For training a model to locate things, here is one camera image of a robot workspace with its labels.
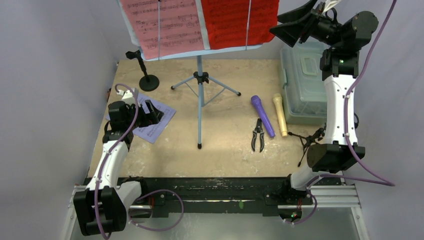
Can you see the red sheet music page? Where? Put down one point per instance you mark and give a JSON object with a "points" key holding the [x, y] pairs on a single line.
{"points": [[239, 23]]}

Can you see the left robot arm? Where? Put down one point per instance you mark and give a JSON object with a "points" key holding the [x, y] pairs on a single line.
{"points": [[102, 208]]}

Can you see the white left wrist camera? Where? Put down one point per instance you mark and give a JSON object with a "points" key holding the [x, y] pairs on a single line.
{"points": [[129, 96]]}

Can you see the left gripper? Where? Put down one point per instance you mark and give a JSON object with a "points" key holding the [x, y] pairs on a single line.
{"points": [[152, 118]]}

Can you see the black round base mic stand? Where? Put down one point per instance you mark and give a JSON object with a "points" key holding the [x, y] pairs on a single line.
{"points": [[148, 82]]}

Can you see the cream microphone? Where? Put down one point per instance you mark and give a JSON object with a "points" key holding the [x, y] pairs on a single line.
{"points": [[278, 103]]}

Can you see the purple sheet music page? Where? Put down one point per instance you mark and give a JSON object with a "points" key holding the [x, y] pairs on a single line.
{"points": [[159, 129]]}

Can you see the black pruning shears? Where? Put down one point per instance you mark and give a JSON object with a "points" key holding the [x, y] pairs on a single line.
{"points": [[258, 134]]}

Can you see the black shock mount tripod stand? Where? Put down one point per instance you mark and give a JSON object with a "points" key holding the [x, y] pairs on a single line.
{"points": [[308, 141]]}

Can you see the clear plastic storage box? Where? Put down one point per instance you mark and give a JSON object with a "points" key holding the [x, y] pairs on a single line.
{"points": [[302, 89]]}

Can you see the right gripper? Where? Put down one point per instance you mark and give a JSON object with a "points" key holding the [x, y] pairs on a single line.
{"points": [[311, 21]]}

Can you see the pink sheet music page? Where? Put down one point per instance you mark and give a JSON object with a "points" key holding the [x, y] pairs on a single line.
{"points": [[164, 27]]}

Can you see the purple microphone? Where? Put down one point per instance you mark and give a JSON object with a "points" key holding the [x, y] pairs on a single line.
{"points": [[257, 104]]}

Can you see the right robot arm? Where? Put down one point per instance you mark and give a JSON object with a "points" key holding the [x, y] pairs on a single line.
{"points": [[339, 65]]}

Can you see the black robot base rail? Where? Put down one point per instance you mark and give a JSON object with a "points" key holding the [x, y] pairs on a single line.
{"points": [[268, 196]]}

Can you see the light blue music stand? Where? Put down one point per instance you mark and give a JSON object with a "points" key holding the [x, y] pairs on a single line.
{"points": [[200, 76]]}

